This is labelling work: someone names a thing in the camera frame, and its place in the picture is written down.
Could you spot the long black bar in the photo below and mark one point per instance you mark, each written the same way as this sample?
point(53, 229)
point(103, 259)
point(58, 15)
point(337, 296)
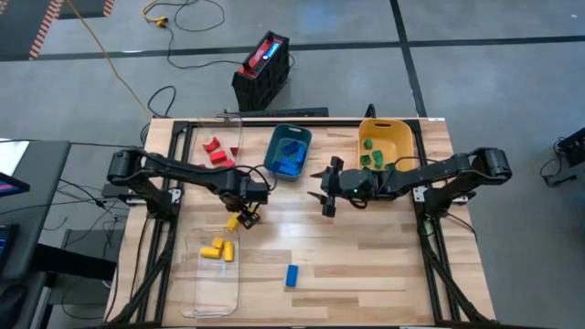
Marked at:
point(292, 112)

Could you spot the small yellow square block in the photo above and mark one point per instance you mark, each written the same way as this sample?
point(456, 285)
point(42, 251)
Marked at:
point(218, 242)

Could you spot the black desk foot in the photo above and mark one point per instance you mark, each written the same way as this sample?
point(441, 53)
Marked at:
point(68, 262)

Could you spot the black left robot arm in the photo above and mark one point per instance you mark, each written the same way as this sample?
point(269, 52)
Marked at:
point(183, 171)

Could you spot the yellow cylinder block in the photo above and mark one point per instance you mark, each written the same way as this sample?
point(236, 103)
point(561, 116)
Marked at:
point(228, 251)
point(210, 252)

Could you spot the teal plastic bin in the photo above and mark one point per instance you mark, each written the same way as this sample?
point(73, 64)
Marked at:
point(285, 134)

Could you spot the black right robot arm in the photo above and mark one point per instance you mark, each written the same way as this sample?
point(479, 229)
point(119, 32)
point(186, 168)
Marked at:
point(434, 171)

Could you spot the dark tablet screen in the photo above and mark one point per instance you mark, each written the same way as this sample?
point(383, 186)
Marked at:
point(5, 247)

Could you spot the black aluminium rig frame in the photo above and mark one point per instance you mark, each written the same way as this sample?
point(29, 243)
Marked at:
point(338, 123)

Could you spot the clear plastic bin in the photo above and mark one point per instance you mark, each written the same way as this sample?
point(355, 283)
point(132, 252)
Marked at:
point(226, 132)
point(210, 288)

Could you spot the dark monitor screen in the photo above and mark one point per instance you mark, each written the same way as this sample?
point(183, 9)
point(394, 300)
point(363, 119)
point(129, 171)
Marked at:
point(11, 186)

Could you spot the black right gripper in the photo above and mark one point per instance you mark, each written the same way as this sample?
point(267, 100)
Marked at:
point(356, 185)

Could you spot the striped edge floor mat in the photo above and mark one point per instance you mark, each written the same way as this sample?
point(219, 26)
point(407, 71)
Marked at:
point(18, 27)
point(87, 7)

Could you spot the wide blue studded block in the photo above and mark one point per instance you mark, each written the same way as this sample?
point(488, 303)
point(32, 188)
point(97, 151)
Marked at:
point(289, 169)

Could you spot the black power adapter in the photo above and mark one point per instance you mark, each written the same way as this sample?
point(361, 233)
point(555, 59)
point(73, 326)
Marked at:
point(116, 190)

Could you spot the yellow rectangular block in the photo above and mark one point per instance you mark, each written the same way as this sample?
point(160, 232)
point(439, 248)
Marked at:
point(232, 223)

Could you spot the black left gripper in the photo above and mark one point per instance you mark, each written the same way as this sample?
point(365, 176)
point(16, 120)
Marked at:
point(251, 193)

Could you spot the small red block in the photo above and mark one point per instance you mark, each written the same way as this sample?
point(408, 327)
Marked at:
point(234, 151)

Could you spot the black red power station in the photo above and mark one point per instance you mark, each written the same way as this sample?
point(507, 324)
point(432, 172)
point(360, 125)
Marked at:
point(260, 87)

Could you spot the grey desk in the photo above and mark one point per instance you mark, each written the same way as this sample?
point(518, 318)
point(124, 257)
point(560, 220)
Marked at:
point(41, 205)

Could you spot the yellow plastic bin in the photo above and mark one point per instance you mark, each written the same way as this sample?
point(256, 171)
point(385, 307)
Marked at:
point(388, 137)

